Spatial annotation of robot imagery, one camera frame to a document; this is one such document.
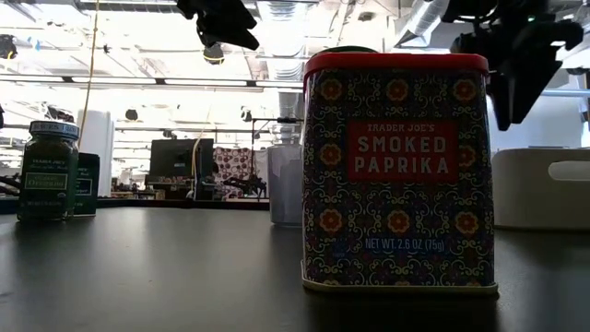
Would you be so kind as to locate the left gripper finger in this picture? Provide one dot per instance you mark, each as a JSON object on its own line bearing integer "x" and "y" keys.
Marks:
{"x": 230, "y": 37}
{"x": 216, "y": 11}

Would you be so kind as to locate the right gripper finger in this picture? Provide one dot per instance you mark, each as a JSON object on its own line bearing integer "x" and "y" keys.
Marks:
{"x": 500, "y": 97}
{"x": 530, "y": 87}

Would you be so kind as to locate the smoked paprika tin red lid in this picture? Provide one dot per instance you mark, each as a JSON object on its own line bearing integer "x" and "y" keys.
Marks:
{"x": 396, "y": 184}

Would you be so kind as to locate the black rectangular spice tin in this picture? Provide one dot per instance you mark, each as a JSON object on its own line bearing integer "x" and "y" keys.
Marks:
{"x": 88, "y": 184}

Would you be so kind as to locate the ceiling light bar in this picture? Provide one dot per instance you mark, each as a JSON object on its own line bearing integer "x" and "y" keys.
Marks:
{"x": 207, "y": 82}

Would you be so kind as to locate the red patterned cloth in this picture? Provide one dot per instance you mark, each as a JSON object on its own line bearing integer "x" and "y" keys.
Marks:
{"x": 237, "y": 163}

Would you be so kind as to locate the black monitor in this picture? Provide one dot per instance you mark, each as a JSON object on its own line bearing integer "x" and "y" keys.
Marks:
{"x": 180, "y": 157}

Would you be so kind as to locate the person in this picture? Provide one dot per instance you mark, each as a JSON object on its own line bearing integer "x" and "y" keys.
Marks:
{"x": 215, "y": 170}

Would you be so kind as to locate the white pillar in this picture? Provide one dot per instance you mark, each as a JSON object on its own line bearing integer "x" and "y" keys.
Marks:
{"x": 97, "y": 138}

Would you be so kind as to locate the black ceiling dome camera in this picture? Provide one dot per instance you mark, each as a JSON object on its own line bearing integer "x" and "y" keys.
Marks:
{"x": 7, "y": 46}
{"x": 131, "y": 115}
{"x": 214, "y": 56}

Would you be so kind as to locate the black stand frame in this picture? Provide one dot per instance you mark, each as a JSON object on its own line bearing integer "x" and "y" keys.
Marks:
{"x": 276, "y": 121}

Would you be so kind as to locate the table frame with wooden border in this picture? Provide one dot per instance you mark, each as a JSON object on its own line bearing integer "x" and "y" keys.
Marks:
{"x": 138, "y": 205}

